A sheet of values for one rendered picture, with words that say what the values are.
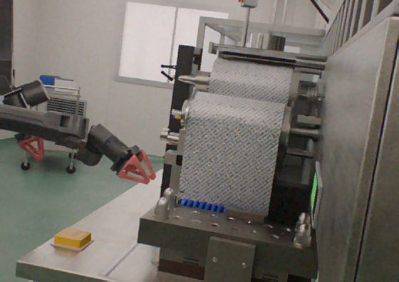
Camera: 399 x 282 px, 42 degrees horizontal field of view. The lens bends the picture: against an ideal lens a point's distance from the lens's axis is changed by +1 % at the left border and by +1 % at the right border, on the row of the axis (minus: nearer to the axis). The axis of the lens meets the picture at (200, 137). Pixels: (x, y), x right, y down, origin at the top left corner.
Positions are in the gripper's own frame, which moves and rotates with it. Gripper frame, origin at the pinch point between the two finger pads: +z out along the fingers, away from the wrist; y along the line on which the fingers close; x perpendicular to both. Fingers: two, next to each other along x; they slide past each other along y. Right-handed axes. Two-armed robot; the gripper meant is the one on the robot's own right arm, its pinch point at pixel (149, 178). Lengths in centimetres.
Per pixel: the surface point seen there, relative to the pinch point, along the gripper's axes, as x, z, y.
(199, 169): 10.7, 8.5, 0.6
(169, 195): 2.8, 7.2, 8.5
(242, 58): 38, -5, -39
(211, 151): 16.4, 8.2, 0.6
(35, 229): -165, -66, -220
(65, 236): -21.0, -6.3, 12.7
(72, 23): -91, -278, -560
